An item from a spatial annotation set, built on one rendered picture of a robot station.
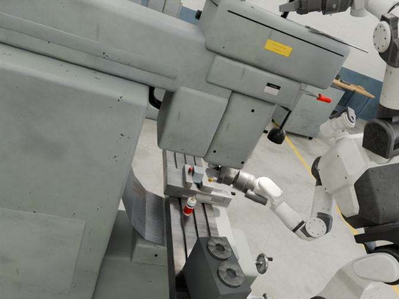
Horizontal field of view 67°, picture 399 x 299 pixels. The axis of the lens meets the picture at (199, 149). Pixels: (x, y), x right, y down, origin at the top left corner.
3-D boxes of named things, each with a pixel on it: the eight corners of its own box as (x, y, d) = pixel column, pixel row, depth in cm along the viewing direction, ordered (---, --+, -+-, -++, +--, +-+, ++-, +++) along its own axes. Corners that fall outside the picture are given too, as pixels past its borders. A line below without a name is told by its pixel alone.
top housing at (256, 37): (298, 69, 126) (319, 31, 118) (329, 93, 104) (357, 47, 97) (193, 31, 112) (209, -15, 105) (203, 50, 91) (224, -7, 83)
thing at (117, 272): (209, 287, 209) (245, 228, 180) (218, 336, 182) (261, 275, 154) (89, 276, 185) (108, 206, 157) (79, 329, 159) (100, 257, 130)
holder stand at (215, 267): (209, 267, 121) (228, 233, 111) (230, 322, 104) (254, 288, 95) (181, 269, 115) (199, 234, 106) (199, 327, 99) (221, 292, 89)
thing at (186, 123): (196, 130, 135) (218, 76, 122) (204, 161, 114) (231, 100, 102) (155, 119, 129) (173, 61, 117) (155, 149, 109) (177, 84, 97)
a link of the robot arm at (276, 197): (265, 174, 130) (289, 196, 126) (257, 185, 137) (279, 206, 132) (256, 180, 127) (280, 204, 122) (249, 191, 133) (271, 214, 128)
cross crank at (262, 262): (260, 261, 184) (269, 249, 178) (266, 279, 174) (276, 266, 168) (237, 258, 179) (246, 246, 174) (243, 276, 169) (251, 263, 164)
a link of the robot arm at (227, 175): (225, 157, 136) (249, 167, 135) (217, 173, 140) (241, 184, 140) (221, 170, 125) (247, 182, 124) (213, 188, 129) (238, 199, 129)
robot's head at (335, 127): (335, 145, 120) (328, 124, 123) (358, 134, 112) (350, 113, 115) (325, 144, 116) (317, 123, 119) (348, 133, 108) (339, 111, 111)
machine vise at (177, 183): (222, 189, 170) (230, 174, 165) (227, 207, 157) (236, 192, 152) (162, 176, 161) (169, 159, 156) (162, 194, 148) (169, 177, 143)
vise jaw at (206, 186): (207, 175, 163) (210, 169, 162) (211, 193, 151) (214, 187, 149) (197, 173, 162) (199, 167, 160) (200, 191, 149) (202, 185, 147)
